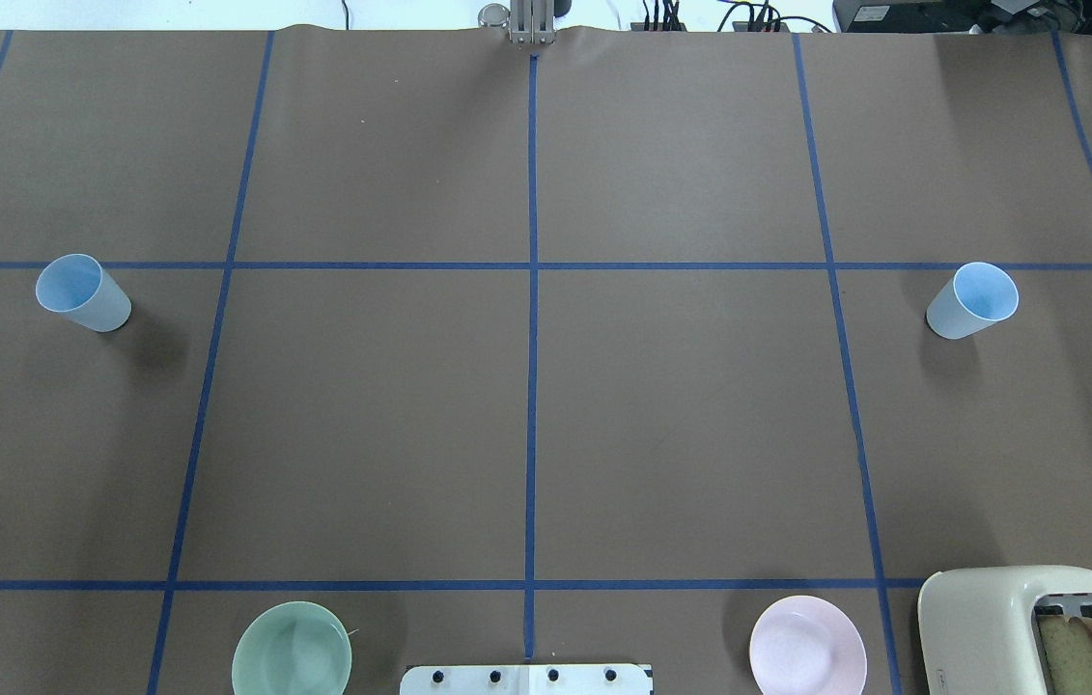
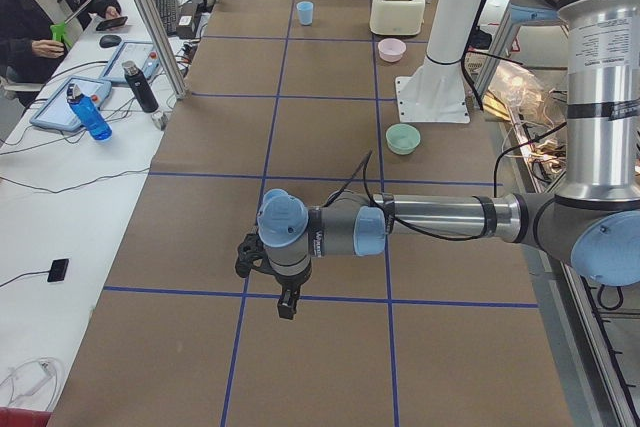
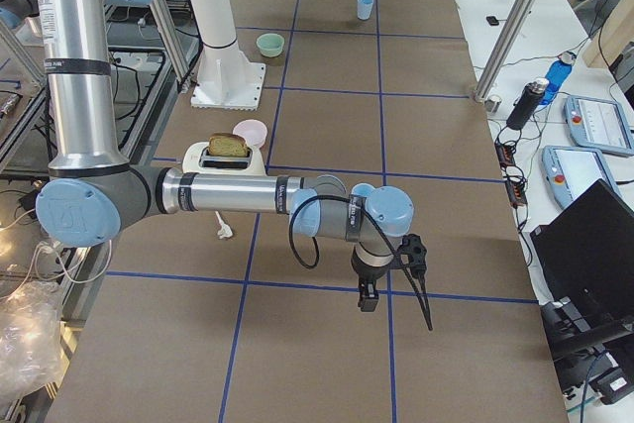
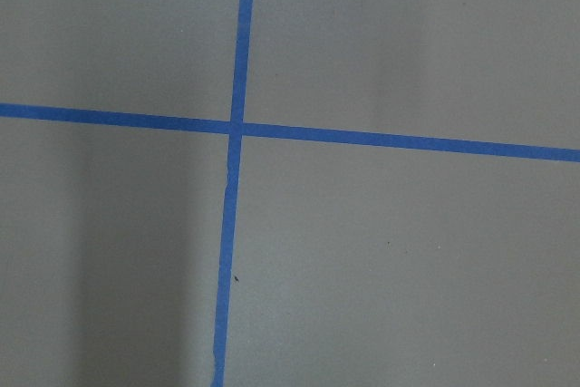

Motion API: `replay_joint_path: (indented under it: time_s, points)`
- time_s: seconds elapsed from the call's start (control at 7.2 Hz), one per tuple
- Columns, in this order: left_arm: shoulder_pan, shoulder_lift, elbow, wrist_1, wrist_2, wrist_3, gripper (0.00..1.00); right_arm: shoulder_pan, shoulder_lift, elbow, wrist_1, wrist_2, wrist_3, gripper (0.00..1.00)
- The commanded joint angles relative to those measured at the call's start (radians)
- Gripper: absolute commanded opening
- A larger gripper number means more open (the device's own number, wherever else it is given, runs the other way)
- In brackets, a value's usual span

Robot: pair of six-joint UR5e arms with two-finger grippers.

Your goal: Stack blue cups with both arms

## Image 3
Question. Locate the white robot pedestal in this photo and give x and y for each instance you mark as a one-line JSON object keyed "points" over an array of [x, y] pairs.
{"points": [[225, 77]]}

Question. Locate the plastic bag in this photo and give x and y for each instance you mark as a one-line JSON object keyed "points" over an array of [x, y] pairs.
{"points": [[30, 339]]}

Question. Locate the black power strip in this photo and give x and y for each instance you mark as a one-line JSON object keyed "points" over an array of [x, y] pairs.
{"points": [[514, 177]]}

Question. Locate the green bowl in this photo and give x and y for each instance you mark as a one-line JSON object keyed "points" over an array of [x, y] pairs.
{"points": [[270, 44]]}

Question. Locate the teach pendant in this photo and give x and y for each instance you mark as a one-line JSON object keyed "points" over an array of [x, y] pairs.
{"points": [[599, 123], [571, 171]]}

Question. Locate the lower teach pendant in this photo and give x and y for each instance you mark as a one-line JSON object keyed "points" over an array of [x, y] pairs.
{"points": [[571, 171]]}

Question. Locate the upper teach pendant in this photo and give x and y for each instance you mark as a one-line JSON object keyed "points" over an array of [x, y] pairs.
{"points": [[599, 123]]}

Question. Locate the cream toaster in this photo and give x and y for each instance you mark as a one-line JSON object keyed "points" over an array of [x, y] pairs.
{"points": [[197, 159]]}

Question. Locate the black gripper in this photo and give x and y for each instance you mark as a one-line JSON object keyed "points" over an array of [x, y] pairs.
{"points": [[366, 275]]}

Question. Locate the white power plug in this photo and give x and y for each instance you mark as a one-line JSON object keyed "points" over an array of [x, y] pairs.
{"points": [[224, 232]]}

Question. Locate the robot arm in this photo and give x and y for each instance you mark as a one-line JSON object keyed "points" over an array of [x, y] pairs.
{"points": [[15, 12], [95, 192]]}

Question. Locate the pink bowl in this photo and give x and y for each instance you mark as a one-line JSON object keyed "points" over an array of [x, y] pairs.
{"points": [[254, 132]]}

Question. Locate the blue water bottle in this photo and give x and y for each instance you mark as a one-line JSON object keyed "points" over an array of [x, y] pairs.
{"points": [[556, 75]]}

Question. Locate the toast slice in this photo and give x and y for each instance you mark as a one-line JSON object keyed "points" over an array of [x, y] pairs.
{"points": [[227, 145]]}

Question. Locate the black water bottle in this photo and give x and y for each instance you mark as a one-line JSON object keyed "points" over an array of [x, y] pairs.
{"points": [[531, 96]]}

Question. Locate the black laptop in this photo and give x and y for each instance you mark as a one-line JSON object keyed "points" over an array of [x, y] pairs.
{"points": [[586, 255]]}

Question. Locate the blue cup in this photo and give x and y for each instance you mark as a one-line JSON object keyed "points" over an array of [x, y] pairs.
{"points": [[364, 9], [362, 189]]}

